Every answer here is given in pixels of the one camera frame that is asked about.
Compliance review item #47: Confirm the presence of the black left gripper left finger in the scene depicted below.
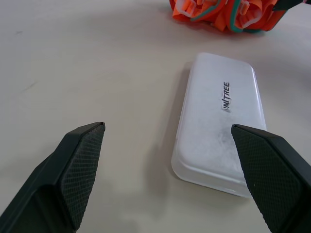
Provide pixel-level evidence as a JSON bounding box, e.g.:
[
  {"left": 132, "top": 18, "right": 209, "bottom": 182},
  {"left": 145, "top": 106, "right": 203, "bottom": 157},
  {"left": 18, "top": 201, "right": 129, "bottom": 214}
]
[{"left": 0, "top": 121, "right": 106, "bottom": 233}]

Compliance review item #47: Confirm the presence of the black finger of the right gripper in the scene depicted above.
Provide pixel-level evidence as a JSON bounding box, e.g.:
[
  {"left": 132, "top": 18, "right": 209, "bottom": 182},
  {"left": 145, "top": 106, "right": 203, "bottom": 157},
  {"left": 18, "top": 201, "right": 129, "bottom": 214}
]
[{"left": 272, "top": 0, "right": 306, "bottom": 12}]

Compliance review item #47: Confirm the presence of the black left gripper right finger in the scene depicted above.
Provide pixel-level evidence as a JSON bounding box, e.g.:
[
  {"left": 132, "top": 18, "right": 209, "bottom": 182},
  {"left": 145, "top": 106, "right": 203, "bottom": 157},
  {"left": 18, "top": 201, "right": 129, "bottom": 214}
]
[{"left": 231, "top": 124, "right": 311, "bottom": 233}]

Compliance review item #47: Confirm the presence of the orange and green bundle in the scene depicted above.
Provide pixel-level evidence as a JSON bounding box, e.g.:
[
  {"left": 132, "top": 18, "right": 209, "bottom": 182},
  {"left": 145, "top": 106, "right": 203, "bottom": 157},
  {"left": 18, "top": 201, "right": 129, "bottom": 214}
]
[{"left": 169, "top": 0, "right": 289, "bottom": 34}]

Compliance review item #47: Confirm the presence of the white plastic case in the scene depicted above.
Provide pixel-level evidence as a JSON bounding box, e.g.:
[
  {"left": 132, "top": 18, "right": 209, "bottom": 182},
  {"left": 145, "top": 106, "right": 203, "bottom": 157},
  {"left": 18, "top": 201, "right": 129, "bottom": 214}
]
[{"left": 171, "top": 52, "right": 267, "bottom": 199}]

